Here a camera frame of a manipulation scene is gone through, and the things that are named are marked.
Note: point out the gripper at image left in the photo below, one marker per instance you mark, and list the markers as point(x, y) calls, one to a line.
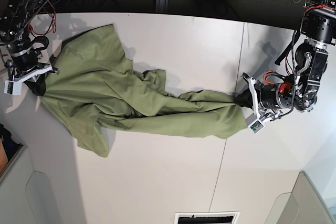
point(27, 68)

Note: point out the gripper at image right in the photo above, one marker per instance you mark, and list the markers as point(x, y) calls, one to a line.
point(269, 97)

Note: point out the green t-shirt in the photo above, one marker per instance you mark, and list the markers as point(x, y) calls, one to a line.
point(98, 87)

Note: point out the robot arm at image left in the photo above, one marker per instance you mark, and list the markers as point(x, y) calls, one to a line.
point(24, 47)

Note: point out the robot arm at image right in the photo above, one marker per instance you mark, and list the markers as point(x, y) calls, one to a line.
point(297, 90)

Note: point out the grey bin left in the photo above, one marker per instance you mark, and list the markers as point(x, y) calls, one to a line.
point(26, 195)

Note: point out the grey bin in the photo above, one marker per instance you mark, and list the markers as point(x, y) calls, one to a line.
point(303, 204)
point(26, 195)

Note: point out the grey bin right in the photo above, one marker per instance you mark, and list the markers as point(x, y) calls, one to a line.
point(303, 204)

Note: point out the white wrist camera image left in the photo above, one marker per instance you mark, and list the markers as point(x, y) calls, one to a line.
point(12, 87)

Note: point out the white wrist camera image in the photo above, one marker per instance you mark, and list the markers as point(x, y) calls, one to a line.
point(12, 87)
point(256, 126)

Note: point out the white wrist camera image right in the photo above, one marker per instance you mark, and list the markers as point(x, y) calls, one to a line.
point(256, 126)

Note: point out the white vent frame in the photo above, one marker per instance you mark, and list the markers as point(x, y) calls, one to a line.
point(207, 217)

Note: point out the aluminium table leg bracket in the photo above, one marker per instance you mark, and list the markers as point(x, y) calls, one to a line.
point(161, 6)

